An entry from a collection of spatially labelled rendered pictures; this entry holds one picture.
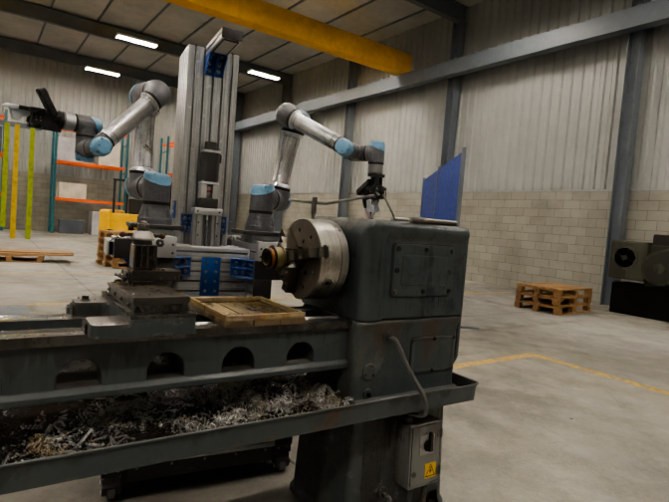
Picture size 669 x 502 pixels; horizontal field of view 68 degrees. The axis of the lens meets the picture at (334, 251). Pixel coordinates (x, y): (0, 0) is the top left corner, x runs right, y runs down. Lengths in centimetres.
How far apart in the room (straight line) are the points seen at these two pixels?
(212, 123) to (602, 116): 1087
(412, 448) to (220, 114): 179
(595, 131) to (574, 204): 163
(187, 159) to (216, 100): 33
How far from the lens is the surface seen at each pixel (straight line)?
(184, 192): 255
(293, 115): 244
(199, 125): 259
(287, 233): 198
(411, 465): 220
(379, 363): 200
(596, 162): 1253
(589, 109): 1286
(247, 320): 167
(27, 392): 160
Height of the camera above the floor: 122
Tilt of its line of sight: 3 degrees down
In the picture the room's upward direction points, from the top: 5 degrees clockwise
